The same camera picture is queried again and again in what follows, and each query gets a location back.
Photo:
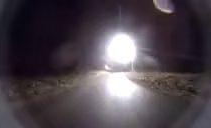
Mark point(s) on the street lamp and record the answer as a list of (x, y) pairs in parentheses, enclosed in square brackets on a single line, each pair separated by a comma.
[(121, 49)]

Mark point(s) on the grey asphalt road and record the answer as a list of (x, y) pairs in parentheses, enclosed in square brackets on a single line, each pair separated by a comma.
[(103, 106)]

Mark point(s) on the pale rough roadside verge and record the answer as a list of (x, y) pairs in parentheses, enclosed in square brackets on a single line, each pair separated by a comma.
[(166, 83), (43, 86)]

